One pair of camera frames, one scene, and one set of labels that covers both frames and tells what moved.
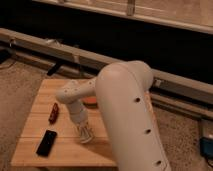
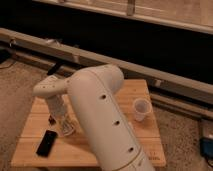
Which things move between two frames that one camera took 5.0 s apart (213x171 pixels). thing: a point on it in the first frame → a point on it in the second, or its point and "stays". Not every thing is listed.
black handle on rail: [54, 69] stays
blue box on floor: [206, 147] stays
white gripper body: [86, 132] → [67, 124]
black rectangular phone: [46, 144] stays
